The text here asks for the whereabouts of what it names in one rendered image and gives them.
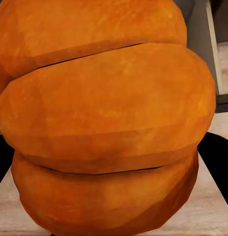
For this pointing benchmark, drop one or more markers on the pumpkin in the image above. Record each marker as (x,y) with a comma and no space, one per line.
(105,106)

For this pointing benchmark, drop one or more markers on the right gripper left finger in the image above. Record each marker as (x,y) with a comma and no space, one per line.
(6,156)

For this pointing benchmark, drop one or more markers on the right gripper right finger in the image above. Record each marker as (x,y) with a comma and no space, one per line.
(214,152)

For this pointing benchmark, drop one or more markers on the cabinet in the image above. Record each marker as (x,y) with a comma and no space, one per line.
(207,24)

